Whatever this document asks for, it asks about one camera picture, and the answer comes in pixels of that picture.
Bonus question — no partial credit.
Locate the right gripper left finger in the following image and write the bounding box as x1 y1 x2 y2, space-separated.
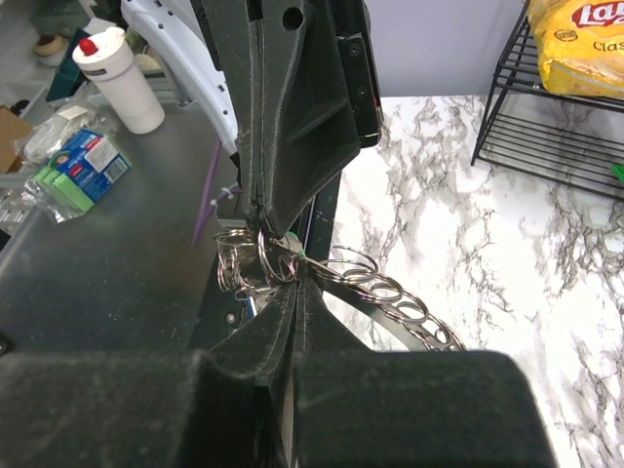
1 286 297 467

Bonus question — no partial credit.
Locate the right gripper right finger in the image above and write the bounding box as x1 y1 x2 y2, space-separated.
272 281 555 467

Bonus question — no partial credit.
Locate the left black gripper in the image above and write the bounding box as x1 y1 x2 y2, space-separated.
203 0 381 237

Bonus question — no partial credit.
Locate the round metal keyring disc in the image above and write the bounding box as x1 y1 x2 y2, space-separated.
245 228 466 352

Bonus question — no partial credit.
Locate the key with green tag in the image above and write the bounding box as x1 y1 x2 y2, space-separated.
269 232 306 261

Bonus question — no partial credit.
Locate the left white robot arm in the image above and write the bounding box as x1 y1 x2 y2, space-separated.
121 0 383 238

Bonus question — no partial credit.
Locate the key with blue tag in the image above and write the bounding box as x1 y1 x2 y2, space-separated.
245 295 258 317

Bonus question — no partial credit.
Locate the white cylindrical bottle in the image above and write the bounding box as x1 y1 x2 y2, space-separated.
72 26 165 135

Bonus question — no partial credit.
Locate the blue and green sponge pack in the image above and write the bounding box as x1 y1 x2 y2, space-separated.
24 129 132 223

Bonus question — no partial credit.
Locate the yellow Lays chips bag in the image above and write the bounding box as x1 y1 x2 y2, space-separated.
526 0 623 98

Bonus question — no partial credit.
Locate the white and green packet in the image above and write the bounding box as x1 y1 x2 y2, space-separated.
611 164 624 183

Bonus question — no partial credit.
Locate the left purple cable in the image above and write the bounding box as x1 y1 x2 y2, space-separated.
191 143 245 248

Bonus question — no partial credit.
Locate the black wire rack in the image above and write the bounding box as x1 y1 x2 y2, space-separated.
472 16 623 201

